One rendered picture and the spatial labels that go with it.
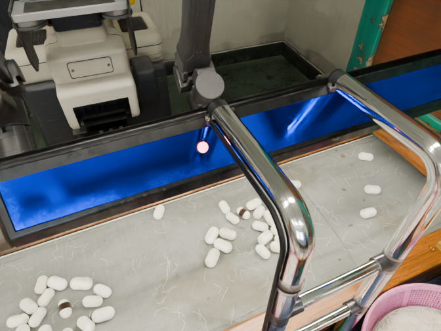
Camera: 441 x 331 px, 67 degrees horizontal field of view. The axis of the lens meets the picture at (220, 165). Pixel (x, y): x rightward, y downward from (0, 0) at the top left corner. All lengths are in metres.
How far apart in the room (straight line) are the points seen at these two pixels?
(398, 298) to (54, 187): 0.57
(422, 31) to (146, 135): 0.68
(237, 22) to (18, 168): 2.53
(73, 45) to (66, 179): 0.77
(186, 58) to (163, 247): 0.37
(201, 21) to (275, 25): 2.32
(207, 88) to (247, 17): 2.16
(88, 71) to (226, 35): 1.83
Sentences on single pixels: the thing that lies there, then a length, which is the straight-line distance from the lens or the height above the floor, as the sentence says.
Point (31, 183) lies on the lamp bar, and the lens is 0.33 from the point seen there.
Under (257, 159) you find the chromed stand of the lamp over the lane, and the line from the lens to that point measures 0.27.
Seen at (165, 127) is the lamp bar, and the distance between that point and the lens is 0.33.
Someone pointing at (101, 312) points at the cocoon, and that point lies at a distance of 0.62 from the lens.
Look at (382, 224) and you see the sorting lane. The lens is 0.77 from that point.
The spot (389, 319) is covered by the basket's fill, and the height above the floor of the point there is 0.73.
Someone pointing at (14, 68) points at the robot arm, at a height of 1.03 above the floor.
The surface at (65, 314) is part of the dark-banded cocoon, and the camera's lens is 0.64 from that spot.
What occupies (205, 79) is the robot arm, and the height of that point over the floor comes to 0.98.
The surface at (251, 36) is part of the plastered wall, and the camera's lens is 2.86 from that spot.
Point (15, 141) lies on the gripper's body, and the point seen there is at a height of 0.96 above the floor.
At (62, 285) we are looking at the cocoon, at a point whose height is 0.76.
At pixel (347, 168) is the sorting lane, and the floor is 0.74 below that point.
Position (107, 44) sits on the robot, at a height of 0.89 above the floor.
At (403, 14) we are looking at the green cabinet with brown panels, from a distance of 0.90.
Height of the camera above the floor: 1.30
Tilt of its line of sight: 44 degrees down
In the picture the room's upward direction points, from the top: straight up
